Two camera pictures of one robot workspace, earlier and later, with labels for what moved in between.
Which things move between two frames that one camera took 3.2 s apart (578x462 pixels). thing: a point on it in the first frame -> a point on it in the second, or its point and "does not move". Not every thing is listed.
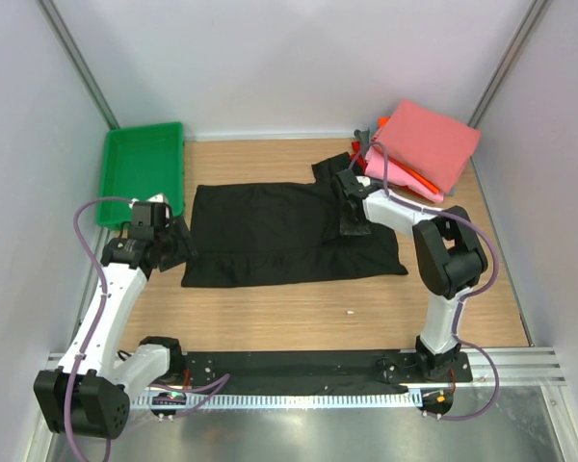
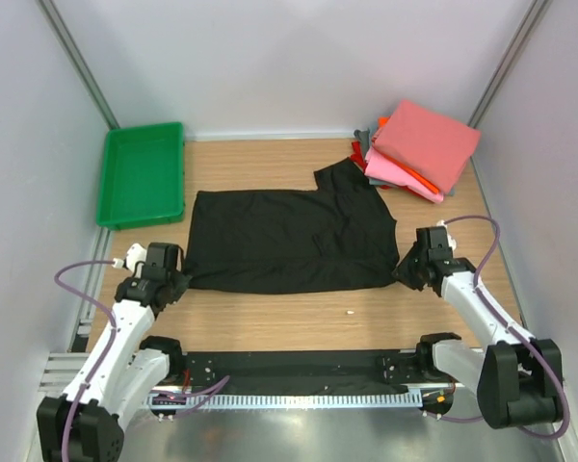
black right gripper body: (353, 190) -> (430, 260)
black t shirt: (256, 234) does not move
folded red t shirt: (355, 150) does not move
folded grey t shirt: (363, 137) does not move
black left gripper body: (162, 238) -> (179, 283)
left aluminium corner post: (80, 64) does not move
